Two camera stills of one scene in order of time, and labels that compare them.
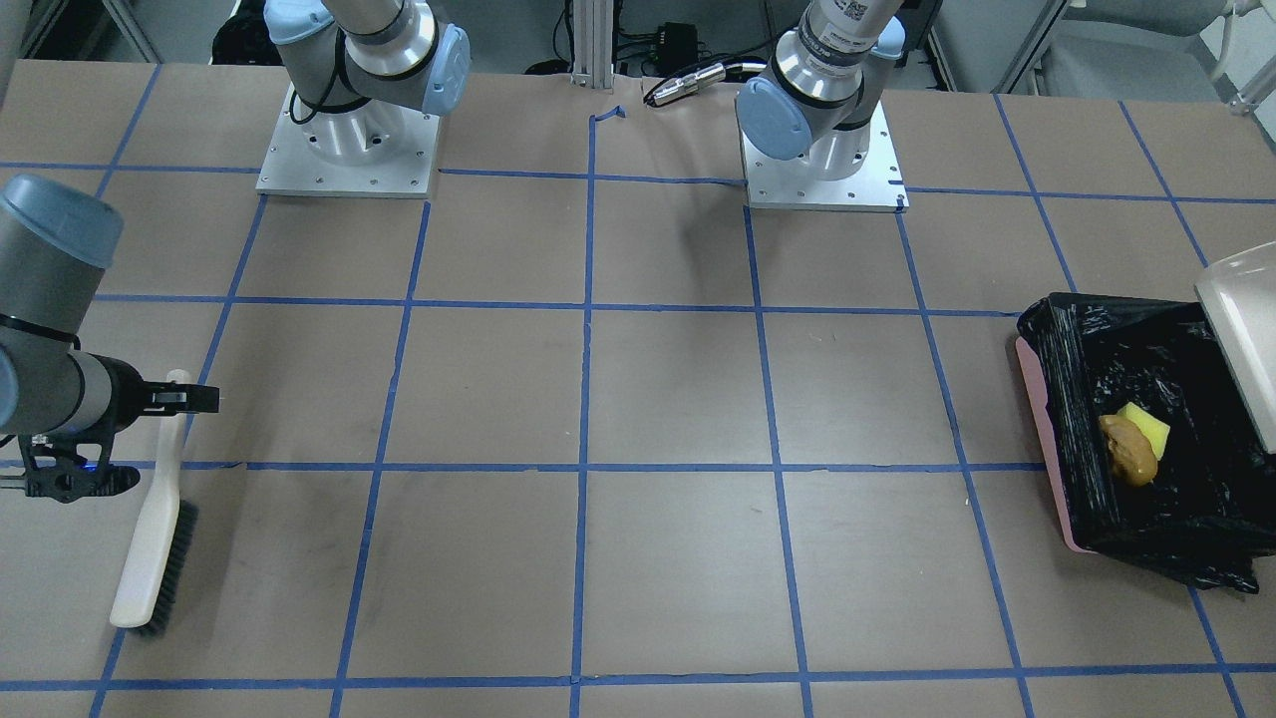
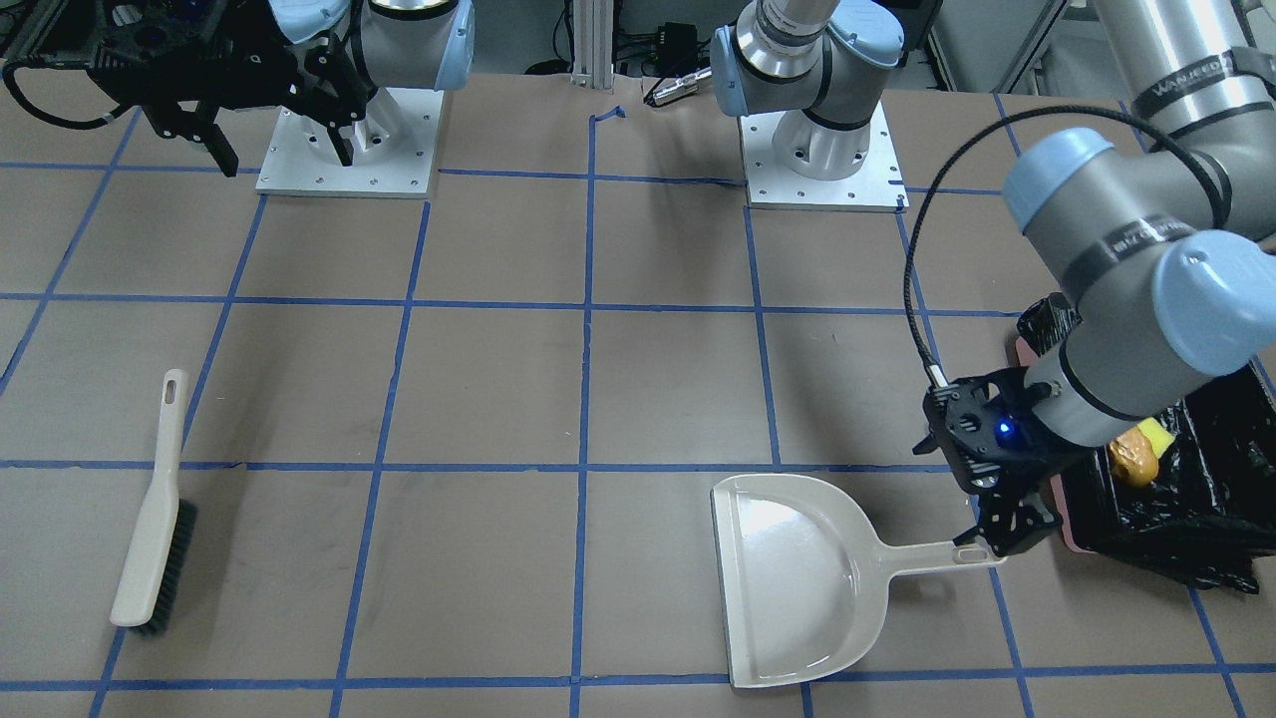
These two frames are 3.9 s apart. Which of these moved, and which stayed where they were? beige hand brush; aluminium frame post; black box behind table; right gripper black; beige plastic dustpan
Moved: right gripper black; beige plastic dustpan
Stayed: beige hand brush; aluminium frame post; black box behind table
